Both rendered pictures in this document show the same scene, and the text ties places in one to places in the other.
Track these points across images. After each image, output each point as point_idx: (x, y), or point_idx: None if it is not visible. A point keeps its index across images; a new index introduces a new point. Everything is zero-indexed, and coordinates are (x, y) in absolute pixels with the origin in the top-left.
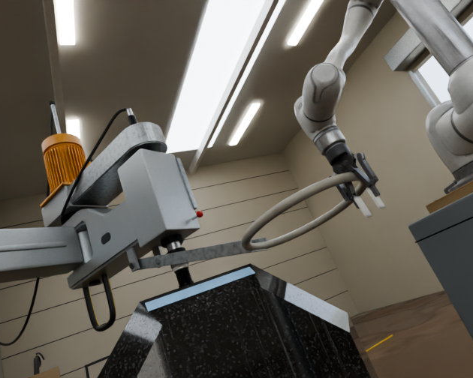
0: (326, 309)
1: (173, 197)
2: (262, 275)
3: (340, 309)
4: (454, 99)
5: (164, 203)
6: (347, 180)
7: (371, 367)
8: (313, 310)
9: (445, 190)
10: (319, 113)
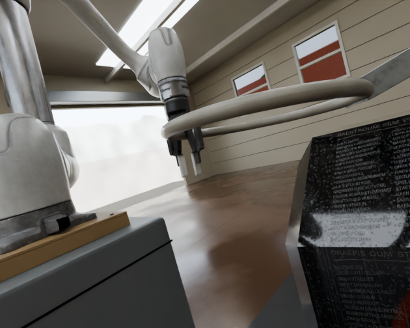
0: (295, 218)
1: None
2: (305, 155)
3: (298, 236)
4: (68, 143)
5: None
6: None
7: (305, 295)
8: (293, 206)
9: (68, 218)
10: None
